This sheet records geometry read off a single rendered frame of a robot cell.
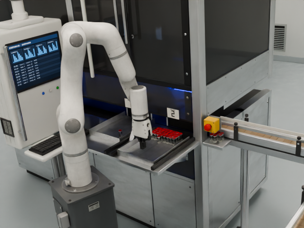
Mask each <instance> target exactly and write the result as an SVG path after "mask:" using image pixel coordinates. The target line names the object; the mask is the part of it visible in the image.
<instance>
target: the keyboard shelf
mask: <svg viewBox="0 0 304 228"><path fill-rule="evenodd" d="M53 136H54V135H50V136H48V137H46V138H44V139H42V140H40V141H38V142H36V143H34V144H32V145H30V146H29V147H32V146H34V145H36V144H39V143H40V142H42V141H44V140H46V139H48V138H50V137H53ZM62 152H63V149H62V146H60V147H59V148H57V149H55V150H53V151H51V152H49V153H47V154H45V155H43V156H41V155H39V154H36V153H34V152H31V151H29V150H27V151H25V152H24V154H25V155H27V156H29V157H32V158H34V159H37V160H39V161H42V162H45V161H47V160H49V159H51V158H53V157H54V156H56V155H58V154H60V153H62Z"/></svg>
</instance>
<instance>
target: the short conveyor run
mask: <svg viewBox="0 0 304 228"><path fill-rule="evenodd" d="M220 117H221V120H222V127H221V129H220V130H219V131H220V132H224V138H226V139H230V140H232V143H231V144H230V145H231V146H235V147H239V148H243V149H247V150H250V151H254V152H258V153H262V154H266V155H269V156H273V157H278V158H281V159H285V160H289V161H292V162H297V163H301V164H304V134H302V133H297V132H292V131H288V130H284V129H279V128H274V127H269V126H265V125H261V124H256V123H251V122H249V118H248V114H245V117H246V118H244V121H242V120H238V119H232V118H228V117H223V116H220Z"/></svg>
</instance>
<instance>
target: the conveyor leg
mask: <svg viewBox="0 0 304 228"><path fill-rule="evenodd" d="M249 182H250V150H247V149H243V148H242V163H241V224H240V228H248V220H249Z"/></svg>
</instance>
